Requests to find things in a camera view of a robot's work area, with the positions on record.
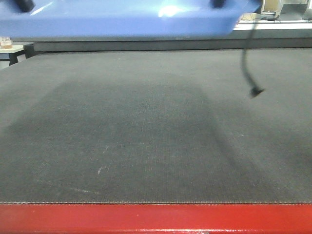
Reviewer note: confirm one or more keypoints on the white background desk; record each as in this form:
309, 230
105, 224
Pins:
248, 20

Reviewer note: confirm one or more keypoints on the light blue plastic tray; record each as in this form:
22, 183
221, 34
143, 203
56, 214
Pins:
123, 18

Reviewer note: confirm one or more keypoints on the dark grey table mat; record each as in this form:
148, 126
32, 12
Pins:
156, 127

